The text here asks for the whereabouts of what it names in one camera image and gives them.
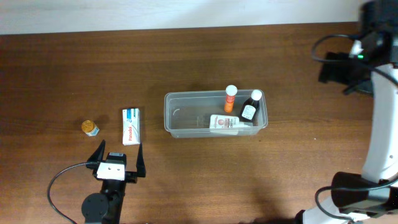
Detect small gold lid jar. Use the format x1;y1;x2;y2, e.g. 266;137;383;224
81;120;100;136

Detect white lotion bottle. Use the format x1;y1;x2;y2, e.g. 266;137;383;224
209;114;253;135

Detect clear plastic container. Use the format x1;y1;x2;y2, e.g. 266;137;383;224
164;90;268;138

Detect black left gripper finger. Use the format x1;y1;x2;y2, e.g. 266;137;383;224
87;140;106;162
136;143;146;177

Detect white Panadol medicine box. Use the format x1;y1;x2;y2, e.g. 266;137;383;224
122;108;141;146

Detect orange tube white cap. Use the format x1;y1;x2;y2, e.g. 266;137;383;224
224;85;238;113

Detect dark syrup bottle white cap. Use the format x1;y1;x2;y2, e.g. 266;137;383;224
239;90;262;122

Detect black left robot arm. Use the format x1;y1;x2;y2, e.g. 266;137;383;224
81;141;146;224

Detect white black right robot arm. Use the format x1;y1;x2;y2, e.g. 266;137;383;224
294;0;397;224

